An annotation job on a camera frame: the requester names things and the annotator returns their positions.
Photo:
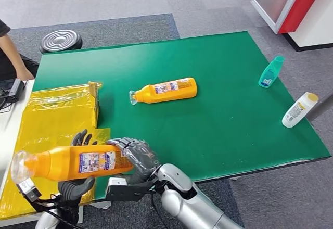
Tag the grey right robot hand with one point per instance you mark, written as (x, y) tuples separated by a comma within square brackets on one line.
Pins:
[(143, 160)]

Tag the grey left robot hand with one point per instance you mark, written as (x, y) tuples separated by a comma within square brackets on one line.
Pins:
[(74, 191)]

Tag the large orange bottle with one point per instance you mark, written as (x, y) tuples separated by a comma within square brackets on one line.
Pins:
[(65, 162)]

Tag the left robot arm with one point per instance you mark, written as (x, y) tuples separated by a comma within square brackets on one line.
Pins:
[(45, 223)]

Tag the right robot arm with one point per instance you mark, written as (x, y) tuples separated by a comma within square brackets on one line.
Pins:
[(187, 203)]

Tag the person's forearm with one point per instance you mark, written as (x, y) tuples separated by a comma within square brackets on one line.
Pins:
[(14, 60)]

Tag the teal plastic bottle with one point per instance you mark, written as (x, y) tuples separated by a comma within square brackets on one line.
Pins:
[(270, 72)]

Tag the white bottle, yellow cap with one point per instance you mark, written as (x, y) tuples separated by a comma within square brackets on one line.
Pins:
[(297, 112)]

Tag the yellow plastic sheet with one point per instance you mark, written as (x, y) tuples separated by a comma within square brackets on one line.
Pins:
[(52, 117)]

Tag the yellow cardboard box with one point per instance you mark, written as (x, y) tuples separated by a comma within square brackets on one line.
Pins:
[(94, 103)]

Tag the green table mat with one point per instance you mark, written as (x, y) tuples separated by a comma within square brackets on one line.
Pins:
[(208, 117)]

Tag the white side desk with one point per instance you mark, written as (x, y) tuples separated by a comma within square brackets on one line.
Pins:
[(9, 134)]

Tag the black round ribbed disc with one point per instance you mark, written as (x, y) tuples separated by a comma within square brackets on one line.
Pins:
[(61, 41)]

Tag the person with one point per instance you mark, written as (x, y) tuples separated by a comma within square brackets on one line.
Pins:
[(5, 62)]

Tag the red white display stand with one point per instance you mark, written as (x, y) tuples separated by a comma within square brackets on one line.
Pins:
[(304, 10)]

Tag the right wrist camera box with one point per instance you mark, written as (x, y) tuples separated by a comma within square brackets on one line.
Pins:
[(117, 183)]

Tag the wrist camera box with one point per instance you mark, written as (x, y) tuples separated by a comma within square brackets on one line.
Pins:
[(117, 183), (27, 186)]

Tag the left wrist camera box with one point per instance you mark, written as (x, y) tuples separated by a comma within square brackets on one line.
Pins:
[(27, 186)]

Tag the black camera device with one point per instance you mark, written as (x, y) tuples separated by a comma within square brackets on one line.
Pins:
[(11, 89)]

